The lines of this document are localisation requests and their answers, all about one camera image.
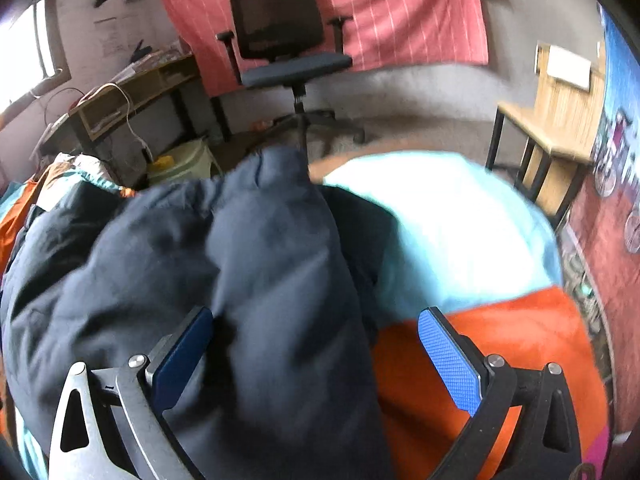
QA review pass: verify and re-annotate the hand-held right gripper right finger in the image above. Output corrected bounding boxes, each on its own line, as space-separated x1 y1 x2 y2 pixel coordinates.
417 306 583 480

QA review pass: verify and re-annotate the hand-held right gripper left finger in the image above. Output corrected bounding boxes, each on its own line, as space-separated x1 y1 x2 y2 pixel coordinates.
47 305 216 480

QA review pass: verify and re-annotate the dark navy padded jacket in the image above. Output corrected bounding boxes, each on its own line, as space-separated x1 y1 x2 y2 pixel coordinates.
0 146 396 480

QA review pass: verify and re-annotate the light green bucket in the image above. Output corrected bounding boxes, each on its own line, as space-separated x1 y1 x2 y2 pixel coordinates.
146 139 223 187

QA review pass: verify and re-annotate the light wooden table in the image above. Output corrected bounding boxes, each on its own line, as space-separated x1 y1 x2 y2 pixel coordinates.
485 40 608 231

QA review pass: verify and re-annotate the wooden desk with shelves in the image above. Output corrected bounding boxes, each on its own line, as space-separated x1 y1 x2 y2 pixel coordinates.
37 52 232 163

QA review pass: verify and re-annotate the white paper sheet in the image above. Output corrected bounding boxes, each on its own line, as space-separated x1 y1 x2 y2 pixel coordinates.
547 46 593 92

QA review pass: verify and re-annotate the window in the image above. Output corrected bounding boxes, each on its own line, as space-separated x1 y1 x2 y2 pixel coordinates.
0 0 68 111

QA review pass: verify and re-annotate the black office chair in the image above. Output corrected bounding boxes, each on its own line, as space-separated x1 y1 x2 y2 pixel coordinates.
216 0 366 157

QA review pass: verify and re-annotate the white cable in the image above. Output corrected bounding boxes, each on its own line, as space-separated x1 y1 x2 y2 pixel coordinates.
75 82 156 162

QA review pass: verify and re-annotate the printed wall hanging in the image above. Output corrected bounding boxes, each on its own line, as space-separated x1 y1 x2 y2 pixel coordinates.
555 5 640 411

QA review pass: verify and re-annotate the pink striped wall cloth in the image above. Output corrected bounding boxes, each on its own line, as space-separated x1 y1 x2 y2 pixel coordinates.
157 0 490 98

